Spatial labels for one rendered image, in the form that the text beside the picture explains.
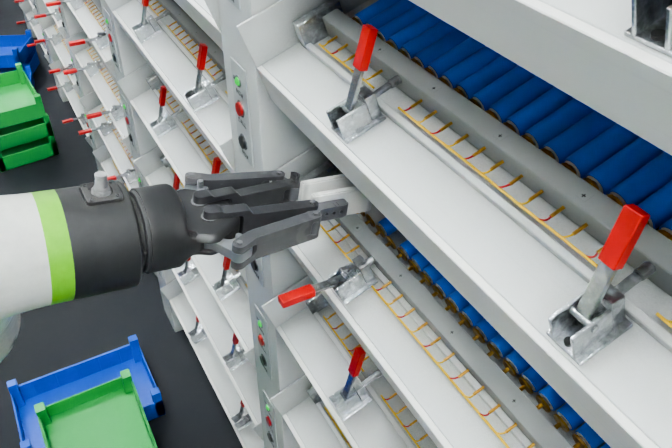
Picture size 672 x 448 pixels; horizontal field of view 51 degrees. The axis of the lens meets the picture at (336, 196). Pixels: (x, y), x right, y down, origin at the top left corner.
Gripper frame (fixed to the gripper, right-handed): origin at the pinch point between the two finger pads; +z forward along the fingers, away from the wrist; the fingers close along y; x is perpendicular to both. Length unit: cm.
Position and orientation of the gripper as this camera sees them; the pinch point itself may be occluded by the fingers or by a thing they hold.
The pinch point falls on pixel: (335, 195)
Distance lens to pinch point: 70.3
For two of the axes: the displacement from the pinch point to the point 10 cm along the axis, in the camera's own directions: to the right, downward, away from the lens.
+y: -4.9, -5.2, 7.0
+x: -1.5, 8.4, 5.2
